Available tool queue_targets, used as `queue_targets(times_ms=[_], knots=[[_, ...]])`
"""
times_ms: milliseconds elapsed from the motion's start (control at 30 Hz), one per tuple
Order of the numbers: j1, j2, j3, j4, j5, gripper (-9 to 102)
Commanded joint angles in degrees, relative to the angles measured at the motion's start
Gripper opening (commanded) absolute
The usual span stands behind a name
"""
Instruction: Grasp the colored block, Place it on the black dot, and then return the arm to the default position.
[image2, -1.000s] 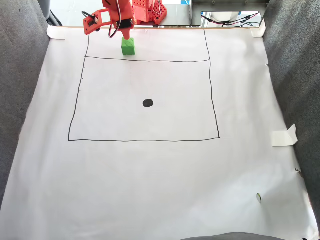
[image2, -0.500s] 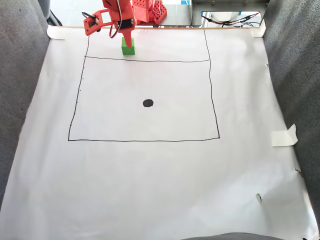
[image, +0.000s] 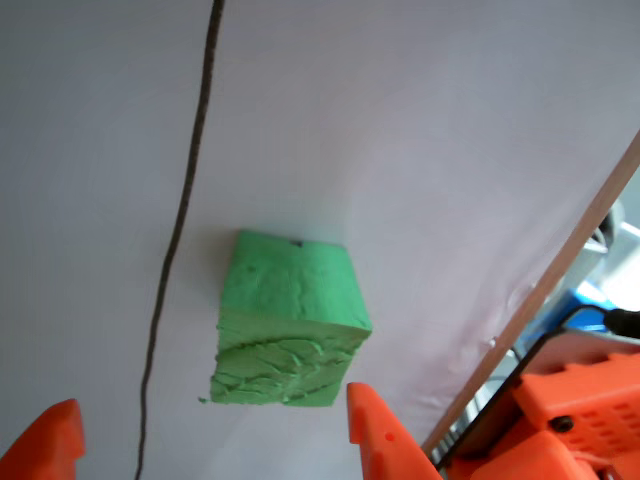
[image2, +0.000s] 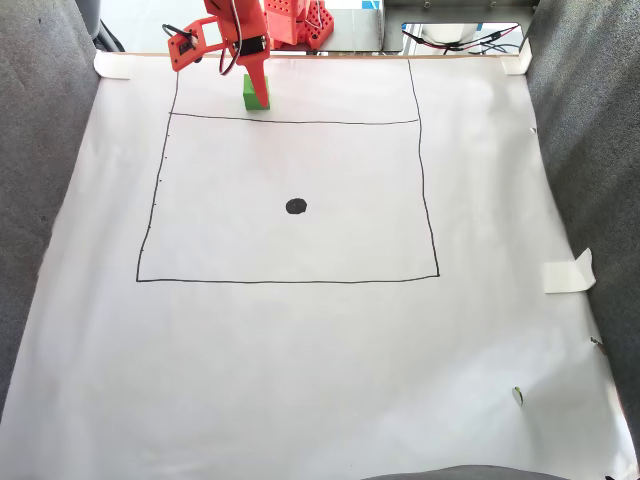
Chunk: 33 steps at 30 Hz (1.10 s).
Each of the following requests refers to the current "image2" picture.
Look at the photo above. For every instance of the metal base plate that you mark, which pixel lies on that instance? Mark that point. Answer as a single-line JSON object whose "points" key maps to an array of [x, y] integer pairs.
{"points": [[355, 30]]}

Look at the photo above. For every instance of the green foam block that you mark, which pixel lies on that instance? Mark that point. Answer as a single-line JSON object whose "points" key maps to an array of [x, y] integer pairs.
{"points": [[250, 95]]}

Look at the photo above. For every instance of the white paper sheet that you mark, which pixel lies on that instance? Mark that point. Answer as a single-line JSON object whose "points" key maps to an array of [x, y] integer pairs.
{"points": [[310, 350]]}

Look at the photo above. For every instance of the gripper camera on orange mount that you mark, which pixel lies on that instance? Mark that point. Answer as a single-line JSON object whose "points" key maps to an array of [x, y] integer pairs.
{"points": [[182, 52]]}

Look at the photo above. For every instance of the white masking tape piece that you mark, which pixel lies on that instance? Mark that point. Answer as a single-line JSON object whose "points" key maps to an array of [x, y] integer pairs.
{"points": [[517, 60], [112, 66], [567, 277]]}

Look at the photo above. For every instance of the grey metal frame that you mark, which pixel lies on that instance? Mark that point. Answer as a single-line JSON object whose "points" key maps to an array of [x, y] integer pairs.
{"points": [[450, 10]]}

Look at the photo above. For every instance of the black dot mark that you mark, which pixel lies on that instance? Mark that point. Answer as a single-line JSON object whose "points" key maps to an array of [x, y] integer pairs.
{"points": [[296, 206]]}

